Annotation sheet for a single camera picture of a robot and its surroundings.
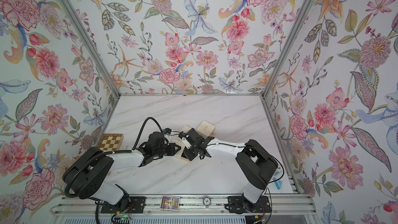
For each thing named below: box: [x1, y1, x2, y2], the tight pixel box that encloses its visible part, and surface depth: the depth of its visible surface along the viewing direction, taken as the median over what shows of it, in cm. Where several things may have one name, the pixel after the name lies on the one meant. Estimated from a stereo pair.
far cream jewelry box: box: [196, 120, 216, 137], surface depth 101 cm
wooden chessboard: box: [97, 133, 124, 152], surface depth 95 cm
